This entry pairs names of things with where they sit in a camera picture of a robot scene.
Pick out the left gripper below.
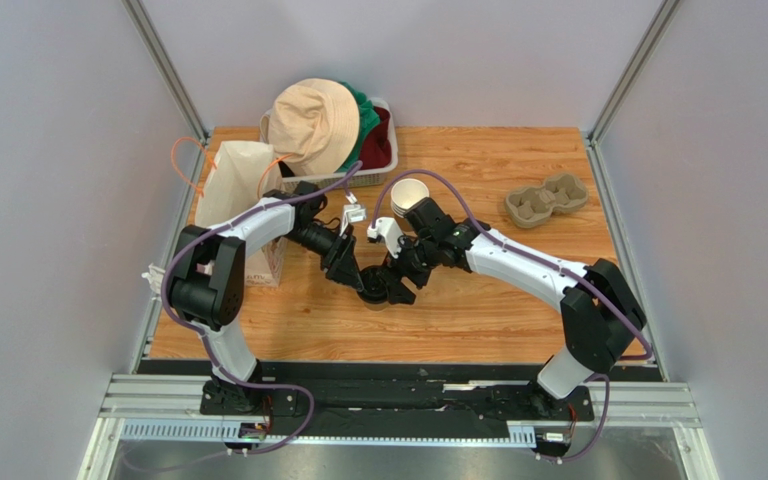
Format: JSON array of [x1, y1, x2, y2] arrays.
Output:
[[284, 223, 363, 293]]

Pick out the single brown paper cup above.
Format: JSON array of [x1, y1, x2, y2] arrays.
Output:
[[363, 301, 390, 312]]

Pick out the white paper bag orange handles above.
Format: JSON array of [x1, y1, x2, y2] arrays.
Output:
[[190, 140, 286, 287]]

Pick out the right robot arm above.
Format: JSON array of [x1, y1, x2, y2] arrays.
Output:
[[367, 198, 647, 401]]

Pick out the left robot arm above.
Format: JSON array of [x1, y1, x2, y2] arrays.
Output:
[[160, 182, 363, 414]]

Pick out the stack of paper cups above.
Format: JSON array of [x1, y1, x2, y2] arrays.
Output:
[[390, 178, 430, 218]]

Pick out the white plastic basket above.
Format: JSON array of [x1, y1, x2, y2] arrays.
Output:
[[273, 97, 399, 190]]

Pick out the dark red cloth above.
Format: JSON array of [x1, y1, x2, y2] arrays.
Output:
[[359, 106, 392, 170]]

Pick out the beige bucket hat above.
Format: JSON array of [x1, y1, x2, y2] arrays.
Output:
[[260, 78, 360, 176]]

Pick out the green cloth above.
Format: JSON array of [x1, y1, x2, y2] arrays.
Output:
[[337, 82, 381, 172]]

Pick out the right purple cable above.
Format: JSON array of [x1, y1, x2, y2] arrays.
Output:
[[370, 169, 655, 464]]

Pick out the purple cable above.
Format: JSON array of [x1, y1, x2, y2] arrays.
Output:
[[370, 169, 655, 464], [159, 159, 365, 456]]

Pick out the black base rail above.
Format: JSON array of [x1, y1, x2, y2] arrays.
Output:
[[137, 359, 665, 441]]

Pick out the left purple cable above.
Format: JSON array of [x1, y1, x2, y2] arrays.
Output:
[[159, 159, 365, 456]]

